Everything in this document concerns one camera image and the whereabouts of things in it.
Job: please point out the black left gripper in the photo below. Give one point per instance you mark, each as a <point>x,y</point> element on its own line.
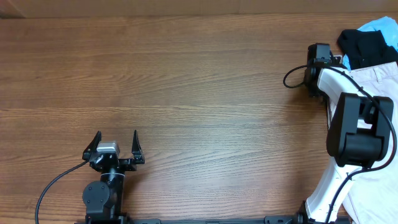
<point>130,164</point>

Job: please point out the beige shorts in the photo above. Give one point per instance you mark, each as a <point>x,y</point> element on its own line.
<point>373,196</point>

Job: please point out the light blue garment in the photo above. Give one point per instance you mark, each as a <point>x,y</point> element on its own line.
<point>386,25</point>

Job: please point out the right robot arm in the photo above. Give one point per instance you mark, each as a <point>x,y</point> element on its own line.
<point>359,133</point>

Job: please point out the black garment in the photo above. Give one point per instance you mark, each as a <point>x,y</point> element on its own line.
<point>365,49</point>

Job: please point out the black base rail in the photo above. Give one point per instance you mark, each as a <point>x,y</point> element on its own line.
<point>278,219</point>

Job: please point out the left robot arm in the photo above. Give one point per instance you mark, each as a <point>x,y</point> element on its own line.
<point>104,198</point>

